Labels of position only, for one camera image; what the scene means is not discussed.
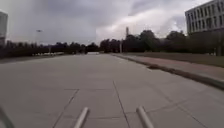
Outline robot's own part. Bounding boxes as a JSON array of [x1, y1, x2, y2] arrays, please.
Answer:
[[136, 105, 155, 128], [73, 106, 90, 128]]

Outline raised grey pavement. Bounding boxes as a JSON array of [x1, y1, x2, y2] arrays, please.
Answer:
[[124, 54, 224, 81]]

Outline grass strip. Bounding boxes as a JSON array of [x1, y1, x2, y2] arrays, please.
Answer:
[[128, 51, 224, 68]]

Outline row of dark trees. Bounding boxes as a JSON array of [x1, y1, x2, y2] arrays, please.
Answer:
[[0, 40, 100, 59]]

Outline pale tower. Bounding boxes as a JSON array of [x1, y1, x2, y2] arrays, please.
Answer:
[[125, 26, 130, 39]]

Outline low white structure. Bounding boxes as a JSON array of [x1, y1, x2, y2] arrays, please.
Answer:
[[87, 51, 100, 56]]

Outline group of tall trees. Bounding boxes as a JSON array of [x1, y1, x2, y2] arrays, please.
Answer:
[[99, 29, 224, 56]]

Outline street lamp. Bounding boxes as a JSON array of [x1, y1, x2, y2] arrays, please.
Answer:
[[35, 29, 44, 46]]

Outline grey slab paved plaza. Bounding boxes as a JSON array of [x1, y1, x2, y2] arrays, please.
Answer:
[[0, 53, 224, 128]]

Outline long stone kerb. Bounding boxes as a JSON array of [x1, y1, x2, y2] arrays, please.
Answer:
[[111, 53, 224, 90]]

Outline pale pole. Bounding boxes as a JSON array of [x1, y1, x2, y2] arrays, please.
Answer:
[[119, 39, 123, 54]]

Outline grey building with windows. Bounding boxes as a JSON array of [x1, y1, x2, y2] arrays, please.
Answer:
[[184, 0, 224, 36]]

